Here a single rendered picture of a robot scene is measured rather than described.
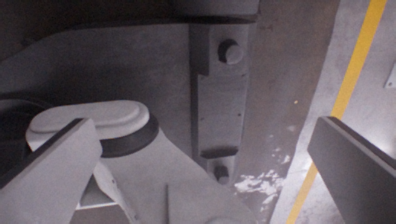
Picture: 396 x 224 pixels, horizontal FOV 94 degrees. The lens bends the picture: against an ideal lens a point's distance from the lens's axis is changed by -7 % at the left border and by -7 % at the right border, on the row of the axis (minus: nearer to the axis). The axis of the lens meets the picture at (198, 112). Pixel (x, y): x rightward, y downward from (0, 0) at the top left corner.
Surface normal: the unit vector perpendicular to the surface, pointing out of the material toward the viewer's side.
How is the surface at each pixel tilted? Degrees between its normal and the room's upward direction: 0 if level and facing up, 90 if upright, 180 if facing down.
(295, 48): 0
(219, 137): 0
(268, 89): 0
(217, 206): 115
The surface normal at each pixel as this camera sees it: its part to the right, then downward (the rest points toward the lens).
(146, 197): -0.01, -0.86
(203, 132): 0.19, 0.50
